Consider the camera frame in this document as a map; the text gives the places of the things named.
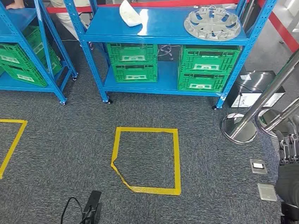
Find silver wheel hubcap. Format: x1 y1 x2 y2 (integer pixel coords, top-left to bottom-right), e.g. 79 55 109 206
183 6 242 42

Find blue metal shelf rack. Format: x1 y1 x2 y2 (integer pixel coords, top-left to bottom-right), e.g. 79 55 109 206
0 0 79 106
63 0 277 110

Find white plastic shell part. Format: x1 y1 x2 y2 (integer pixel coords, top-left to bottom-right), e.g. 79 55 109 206
119 0 143 28

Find red barrier belt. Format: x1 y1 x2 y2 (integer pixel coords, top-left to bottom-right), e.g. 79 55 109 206
46 0 241 14
257 0 299 53

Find glossy black box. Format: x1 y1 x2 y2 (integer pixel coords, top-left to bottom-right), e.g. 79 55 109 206
226 70 286 109

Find metal floor socket plate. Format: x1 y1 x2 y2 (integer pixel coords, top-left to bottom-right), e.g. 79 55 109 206
257 183 278 202
249 158 268 175

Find tangled grey cables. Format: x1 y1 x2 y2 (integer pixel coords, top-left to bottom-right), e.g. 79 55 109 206
158 44 181 61

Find black cable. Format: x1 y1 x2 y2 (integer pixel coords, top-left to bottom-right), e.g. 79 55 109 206
60 196 85 224

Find chrome stanchion post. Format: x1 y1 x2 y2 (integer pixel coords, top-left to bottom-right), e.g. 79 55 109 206
240 0 256 30
256 97 299 139
220 49 299 145

